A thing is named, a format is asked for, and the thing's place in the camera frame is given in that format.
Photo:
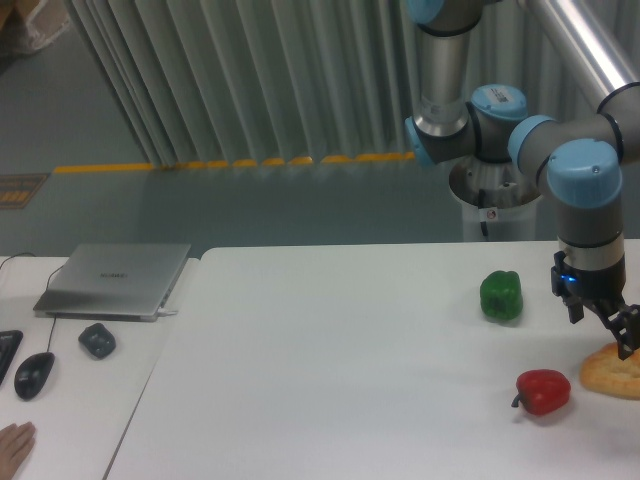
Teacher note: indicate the black keyboard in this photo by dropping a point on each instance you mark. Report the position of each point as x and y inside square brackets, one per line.
[10, 341]

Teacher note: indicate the white folding curtain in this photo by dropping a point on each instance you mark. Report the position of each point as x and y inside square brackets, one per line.
[279, 81]

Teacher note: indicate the green bell pepper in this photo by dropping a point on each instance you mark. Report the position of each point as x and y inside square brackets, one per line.
[501, 295]

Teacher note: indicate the person's hand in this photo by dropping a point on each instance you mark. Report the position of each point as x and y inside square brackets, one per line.
[17, 442]

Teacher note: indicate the red bell pepper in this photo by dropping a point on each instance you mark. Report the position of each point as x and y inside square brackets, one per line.
[541, 391]

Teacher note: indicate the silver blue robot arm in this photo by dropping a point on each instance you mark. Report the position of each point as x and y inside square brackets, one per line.
[576, 165]

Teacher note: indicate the black earbuds case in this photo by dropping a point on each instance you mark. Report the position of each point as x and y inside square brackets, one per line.
[98, 341]

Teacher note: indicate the white usb dongle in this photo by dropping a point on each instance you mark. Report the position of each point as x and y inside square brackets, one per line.
[166, 313]

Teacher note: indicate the black computer mouse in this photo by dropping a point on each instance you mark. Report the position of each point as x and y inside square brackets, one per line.
[32, 375]

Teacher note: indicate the silver closed laptop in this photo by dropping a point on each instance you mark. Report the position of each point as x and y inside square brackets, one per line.
[114, 281]

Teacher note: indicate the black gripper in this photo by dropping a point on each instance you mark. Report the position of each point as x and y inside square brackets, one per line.
[601, 292]

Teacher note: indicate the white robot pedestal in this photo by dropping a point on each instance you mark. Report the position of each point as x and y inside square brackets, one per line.
[497, 202]

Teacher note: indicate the flat bread loaf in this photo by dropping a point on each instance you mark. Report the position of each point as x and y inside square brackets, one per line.
[605, 373]

